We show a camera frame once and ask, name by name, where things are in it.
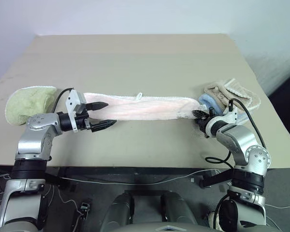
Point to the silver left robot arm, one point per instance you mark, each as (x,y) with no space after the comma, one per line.
(38,142)

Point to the pink towel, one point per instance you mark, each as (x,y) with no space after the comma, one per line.
(147,108)

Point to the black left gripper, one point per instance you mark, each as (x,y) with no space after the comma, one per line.
(81,119)

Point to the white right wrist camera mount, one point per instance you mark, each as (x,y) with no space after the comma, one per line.
(228,117)

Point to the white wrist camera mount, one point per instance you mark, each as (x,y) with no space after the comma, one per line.
(72,101)
(228,117)

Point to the small black floor device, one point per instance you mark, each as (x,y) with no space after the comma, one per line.
(84,209)

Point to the green towel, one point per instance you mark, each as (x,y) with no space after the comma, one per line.
(26,104)

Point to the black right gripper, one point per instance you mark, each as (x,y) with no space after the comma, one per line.
(202,123)

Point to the black table frame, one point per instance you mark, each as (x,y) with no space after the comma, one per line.
(125,172)

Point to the dark grey rounded shape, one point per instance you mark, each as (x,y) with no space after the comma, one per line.
(180,212)
(119,212)

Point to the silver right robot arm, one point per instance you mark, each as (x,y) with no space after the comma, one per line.
(236,137)

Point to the beige towel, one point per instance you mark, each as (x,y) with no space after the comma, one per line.
(236,93)

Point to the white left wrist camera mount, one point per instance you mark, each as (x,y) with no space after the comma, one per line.
(72,101)

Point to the blue towel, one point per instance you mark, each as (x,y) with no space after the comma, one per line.
(209,100)

